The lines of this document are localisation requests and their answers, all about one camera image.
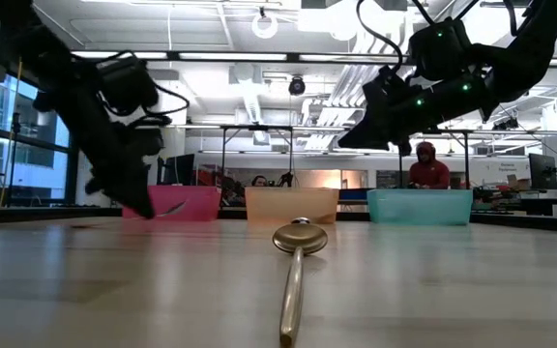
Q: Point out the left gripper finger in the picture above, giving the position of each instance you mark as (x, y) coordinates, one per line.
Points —
(131, 191)

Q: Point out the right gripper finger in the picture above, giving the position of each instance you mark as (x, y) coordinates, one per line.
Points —
(368, 128)

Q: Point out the wooden spoon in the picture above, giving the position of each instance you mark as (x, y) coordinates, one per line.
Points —
(174, 209)

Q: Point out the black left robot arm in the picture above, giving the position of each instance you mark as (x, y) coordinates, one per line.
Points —
(41, 58)

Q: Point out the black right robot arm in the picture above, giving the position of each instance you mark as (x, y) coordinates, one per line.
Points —
(525, 48)

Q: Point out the black computer monitor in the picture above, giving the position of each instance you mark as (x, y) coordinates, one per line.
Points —
(542, 171)
(182, 169)

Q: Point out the person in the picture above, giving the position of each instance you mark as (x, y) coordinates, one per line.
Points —
(428, 174)
(259, 182)

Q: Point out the pink plastic bin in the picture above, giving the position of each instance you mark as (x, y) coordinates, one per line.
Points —
(196, 203)

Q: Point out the blue crate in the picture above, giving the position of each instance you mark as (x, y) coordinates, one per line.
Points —
(355, 194)

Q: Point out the black tripod stand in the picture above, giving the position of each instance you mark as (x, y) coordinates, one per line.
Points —
(16, 123)

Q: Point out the teal plastic bin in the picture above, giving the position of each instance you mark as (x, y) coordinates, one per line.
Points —
(419, 208)

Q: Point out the orange plastic bin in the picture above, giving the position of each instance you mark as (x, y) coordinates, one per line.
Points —
(288, 203)

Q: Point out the gold spoon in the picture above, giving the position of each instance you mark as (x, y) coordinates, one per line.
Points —
(300, 239)

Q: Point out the long ceiling light bar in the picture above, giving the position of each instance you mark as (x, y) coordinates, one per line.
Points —
(232, 56)

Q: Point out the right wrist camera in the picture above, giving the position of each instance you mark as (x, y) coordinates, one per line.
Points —
(394, 79)

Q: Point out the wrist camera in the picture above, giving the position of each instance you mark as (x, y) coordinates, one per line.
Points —
(394, 79)
(147, 140)

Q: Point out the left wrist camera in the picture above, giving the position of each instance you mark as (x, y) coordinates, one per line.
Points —
(147, 140)

